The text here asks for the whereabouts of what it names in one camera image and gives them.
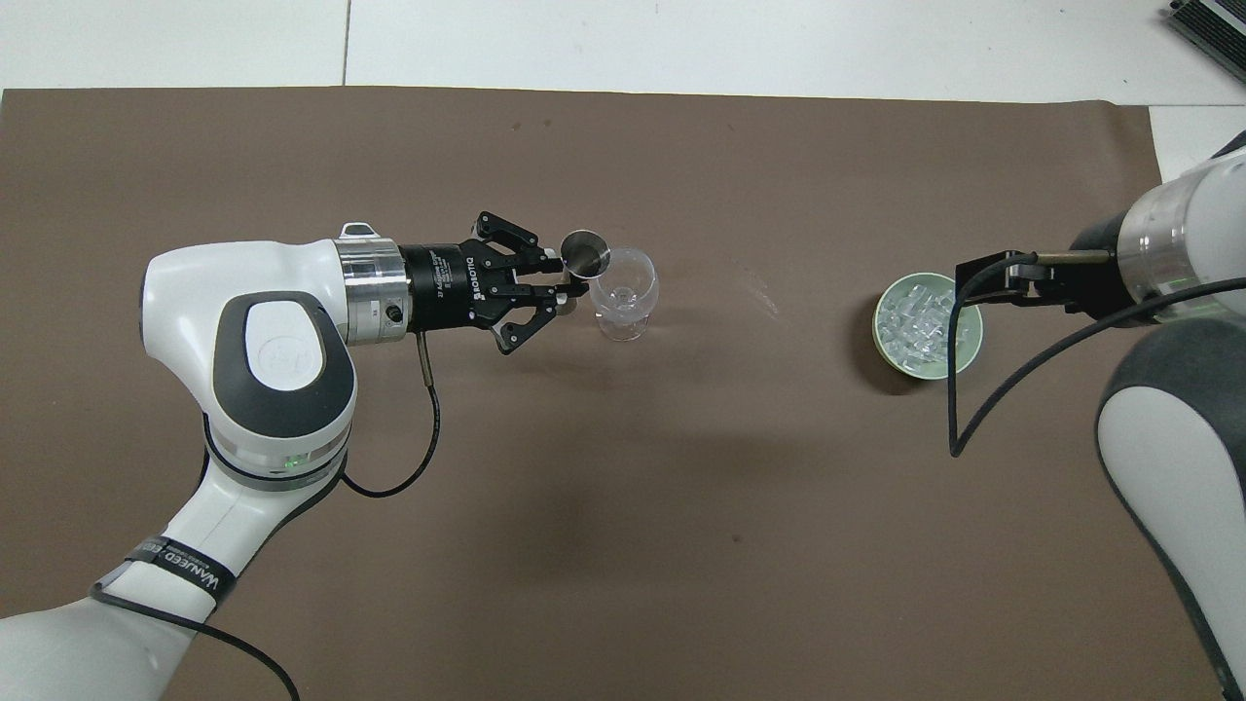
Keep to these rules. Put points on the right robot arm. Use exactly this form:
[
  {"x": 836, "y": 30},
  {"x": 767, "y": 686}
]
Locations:
[{"x": 1183, "y": 438}]

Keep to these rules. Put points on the green bowl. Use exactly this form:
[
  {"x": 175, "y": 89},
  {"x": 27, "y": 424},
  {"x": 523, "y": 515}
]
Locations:
[{"x": 881, "y": 336}]

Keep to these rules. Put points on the clear wine glass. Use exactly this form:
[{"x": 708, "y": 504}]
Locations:
[{"x": 625, "y": 297}]

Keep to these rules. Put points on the clear ice cubes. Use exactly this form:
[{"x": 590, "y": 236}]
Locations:
[{"x": 920, "y": 326}]

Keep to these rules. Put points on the silver metal jigger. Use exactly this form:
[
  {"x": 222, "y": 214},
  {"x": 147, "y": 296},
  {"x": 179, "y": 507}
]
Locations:
[{"x": 586, "y": 255}]

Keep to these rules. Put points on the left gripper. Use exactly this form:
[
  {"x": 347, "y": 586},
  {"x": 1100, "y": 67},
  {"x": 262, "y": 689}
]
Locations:
[{"x": 438, "y": 287}]

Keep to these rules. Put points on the grey ribbed device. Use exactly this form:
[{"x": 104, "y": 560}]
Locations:
[{"x": 1212, "y": 21}]

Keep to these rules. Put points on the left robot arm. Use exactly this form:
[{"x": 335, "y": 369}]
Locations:
[{"x": 195, "y": 292}]

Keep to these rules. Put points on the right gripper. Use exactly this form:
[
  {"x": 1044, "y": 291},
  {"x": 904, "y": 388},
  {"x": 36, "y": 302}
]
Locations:
[{"x": 1095, "y": 277}]

